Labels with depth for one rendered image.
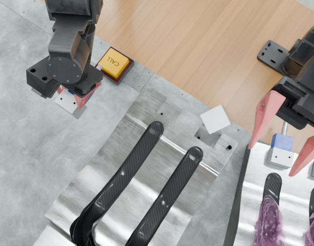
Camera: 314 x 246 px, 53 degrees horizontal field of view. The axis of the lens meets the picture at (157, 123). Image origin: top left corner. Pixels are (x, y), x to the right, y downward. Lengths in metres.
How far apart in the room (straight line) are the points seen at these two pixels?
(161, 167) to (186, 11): 0.48
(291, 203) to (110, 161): 0.43
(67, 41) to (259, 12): 0.66
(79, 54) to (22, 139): 0.42
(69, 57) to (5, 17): 0.58
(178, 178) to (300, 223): 0.29
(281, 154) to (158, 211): 0.31
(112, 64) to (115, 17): 0.17
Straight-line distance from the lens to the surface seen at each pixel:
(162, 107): 0.79
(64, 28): 0.55
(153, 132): 0.75
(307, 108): 0.44
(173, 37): 0.94
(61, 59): 0.52
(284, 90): 0.46
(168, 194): 0.73
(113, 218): 0.69
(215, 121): 0.73
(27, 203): 0.87
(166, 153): 0.73
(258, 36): 0.99
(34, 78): 0.57
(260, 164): 0.80
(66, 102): 0.72
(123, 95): 0.87
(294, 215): 0.80
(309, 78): 0.46
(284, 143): 0.82
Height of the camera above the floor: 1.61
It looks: 75 degrees down
